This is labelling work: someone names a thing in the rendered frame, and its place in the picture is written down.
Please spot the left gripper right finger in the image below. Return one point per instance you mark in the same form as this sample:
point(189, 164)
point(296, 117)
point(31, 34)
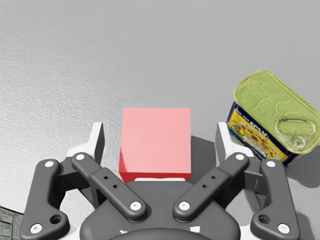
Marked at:
point(237, 175)

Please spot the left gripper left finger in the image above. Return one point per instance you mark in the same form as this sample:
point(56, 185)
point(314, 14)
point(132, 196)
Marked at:
point(82, 175)

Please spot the pink cube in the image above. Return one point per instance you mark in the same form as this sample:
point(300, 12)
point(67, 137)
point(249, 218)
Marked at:
point(155, 142)

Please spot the green and blue rectangular can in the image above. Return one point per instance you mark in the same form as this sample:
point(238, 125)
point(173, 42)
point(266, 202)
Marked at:
point(275, 110)

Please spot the white carton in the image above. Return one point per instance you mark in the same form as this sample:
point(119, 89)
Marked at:
point(10, 222)

